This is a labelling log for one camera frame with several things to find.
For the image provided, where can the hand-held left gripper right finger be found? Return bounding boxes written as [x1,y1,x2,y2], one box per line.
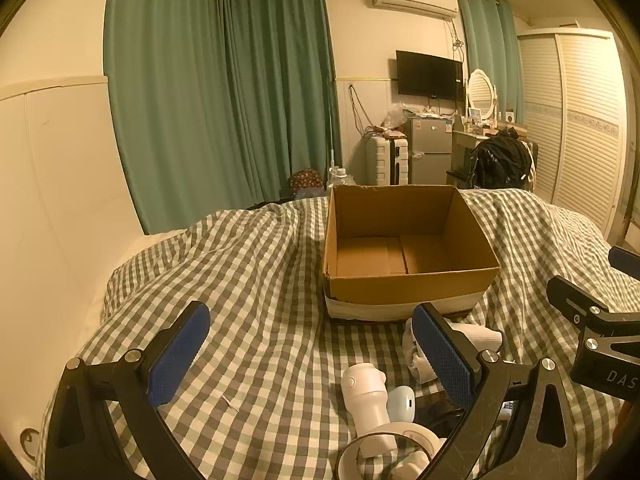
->
[411,302,586,480]

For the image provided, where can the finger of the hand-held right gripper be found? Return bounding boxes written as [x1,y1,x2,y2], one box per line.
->
[609,246,640,281]
[546,276,611,332]

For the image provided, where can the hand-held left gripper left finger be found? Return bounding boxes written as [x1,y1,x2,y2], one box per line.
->
[45,301,212,480]

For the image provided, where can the white socks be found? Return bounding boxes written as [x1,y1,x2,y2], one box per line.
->
[402,317,503,386]

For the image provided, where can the brown cardboard box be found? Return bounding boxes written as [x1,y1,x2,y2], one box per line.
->
[322,184,501,323]

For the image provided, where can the white handheld device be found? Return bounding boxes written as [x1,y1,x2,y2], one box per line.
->
[341,362,398,458]

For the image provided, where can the white rounded object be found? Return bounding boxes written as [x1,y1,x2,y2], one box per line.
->
[390,452,436,480]

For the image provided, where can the grey white checked blanket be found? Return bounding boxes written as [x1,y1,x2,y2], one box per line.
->
[35,187,640,480]

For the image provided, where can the white louvred wardrobe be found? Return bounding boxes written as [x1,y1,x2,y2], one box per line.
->
[516,27,631,241]

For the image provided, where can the black jacket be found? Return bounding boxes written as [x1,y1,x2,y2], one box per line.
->
[470,127,533,191]

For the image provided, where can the white dressing table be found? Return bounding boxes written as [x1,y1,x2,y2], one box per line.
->
[445,122,528,188]

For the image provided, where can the clear water jug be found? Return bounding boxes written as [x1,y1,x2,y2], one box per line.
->
[326,165,358,191]

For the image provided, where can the white suitcase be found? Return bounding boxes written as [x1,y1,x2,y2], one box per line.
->
[366,135,411,186]

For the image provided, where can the silver small fridge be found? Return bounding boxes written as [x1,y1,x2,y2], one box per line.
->
[404,115,455,186]

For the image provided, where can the dark patterned bag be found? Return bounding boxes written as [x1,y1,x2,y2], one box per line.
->
[290,169,323,196]

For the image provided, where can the white oval mirror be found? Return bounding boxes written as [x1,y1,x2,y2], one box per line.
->
[466,68,500,126]

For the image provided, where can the clear plastic bag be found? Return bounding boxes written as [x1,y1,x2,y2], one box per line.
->
[382,102,408,128]

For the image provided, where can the narrow green curtain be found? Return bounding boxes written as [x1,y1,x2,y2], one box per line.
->
[457,0,526,121]

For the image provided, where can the wide green curtain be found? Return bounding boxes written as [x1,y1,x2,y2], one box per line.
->
[102,0,251,235]

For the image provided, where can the hanging wall cables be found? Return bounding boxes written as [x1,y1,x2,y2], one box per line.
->
[348,84,371,133]

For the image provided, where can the black wall television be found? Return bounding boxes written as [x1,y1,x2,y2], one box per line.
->
[395,50,464,102]

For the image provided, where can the air conditioner cables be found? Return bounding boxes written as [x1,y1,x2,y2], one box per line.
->
[450,20,466,61]

